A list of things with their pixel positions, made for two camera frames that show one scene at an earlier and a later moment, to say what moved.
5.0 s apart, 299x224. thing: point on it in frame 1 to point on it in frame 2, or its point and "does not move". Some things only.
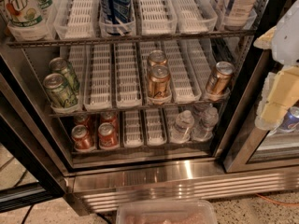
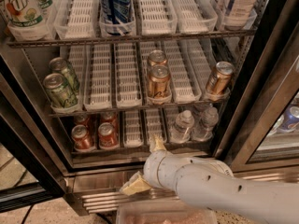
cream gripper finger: x=279 y=92 to x=135 y=184
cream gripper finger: x=264 y=40 to x=156 y=143
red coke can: x=107 y=136 does not move
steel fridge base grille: x=102 y=190 does not move
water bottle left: x=184 y=122 does not move
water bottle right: x=204 y=129 does not move
